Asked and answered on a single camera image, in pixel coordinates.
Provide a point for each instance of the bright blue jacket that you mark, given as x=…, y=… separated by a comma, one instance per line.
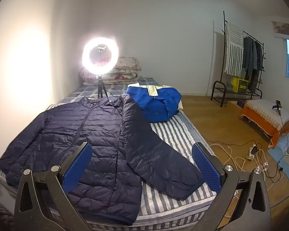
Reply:
x=159, y=105

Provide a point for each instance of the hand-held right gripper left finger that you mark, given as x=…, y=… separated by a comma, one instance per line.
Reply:
x=78, y=166

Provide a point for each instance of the floral curtain valance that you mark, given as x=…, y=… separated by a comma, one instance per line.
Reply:
x=286, y=28

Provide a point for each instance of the black tripod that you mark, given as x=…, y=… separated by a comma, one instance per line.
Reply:
x=100, y=86

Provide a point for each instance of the striped bed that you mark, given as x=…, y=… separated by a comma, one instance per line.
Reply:
x=173, y=130

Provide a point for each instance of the yellow crate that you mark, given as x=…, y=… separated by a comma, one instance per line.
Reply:
x=240, y=84

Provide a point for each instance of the white power strip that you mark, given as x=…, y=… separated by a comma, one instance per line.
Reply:
x=250, y=154

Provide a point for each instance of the white crochet cover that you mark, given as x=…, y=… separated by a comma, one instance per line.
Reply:
x=262, y=109

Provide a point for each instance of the orange bench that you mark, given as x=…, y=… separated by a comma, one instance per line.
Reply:
x=260, y=122

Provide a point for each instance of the blue checkered blanket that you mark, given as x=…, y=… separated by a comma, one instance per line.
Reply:
x=120, y=87

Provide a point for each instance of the black hanging coat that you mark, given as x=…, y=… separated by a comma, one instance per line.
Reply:
x=258, y=62

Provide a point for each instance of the white striped towel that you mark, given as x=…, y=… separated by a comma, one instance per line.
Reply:
x=233, y=48

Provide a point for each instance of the navy puffer jacket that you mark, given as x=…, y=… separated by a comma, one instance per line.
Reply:
x=98, y=130

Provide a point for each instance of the folded floral quilt stack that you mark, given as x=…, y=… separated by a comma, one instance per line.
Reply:
x=125, y=69

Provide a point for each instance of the grey-green hanging coat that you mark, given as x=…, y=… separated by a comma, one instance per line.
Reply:
x=248, y=55

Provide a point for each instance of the black metal clothes rack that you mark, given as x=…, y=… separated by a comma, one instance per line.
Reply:
x=224, y=21

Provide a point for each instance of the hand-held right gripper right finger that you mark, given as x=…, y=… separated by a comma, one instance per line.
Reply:
x=206, y=166

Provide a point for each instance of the light blue mat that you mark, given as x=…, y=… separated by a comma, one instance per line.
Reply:
x=274, y=154

